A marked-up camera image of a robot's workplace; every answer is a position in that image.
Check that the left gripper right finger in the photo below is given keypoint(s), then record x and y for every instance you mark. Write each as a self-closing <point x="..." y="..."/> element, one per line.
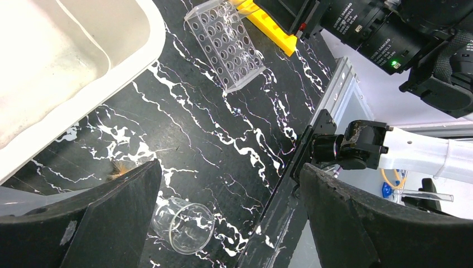
<point x="354" y="228"/>

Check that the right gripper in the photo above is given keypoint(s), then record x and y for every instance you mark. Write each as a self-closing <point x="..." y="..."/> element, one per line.
<point x="300" y="18"/>

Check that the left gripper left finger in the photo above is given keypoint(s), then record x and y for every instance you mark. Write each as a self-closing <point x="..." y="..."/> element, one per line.
<point x="104" y="226"/>

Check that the yellow test tube rack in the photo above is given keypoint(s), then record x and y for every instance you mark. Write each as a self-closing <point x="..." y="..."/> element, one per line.
<point x="259" y="18"/>

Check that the clear acrylic tube rack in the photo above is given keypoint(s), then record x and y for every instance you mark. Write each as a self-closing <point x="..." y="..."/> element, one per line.
<point x="219" y="30"/>

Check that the clear glass beaker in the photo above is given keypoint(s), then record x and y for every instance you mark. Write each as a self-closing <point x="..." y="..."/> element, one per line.
<point x="186" y="226"/>

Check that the clear plastic funnel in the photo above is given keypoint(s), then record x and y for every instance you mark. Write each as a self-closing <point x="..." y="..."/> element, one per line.
<point x="17" y="202"/>

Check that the beige plastic bin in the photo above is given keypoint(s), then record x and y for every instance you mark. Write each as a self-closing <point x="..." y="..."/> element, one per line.
<point x="61" y="59"/>

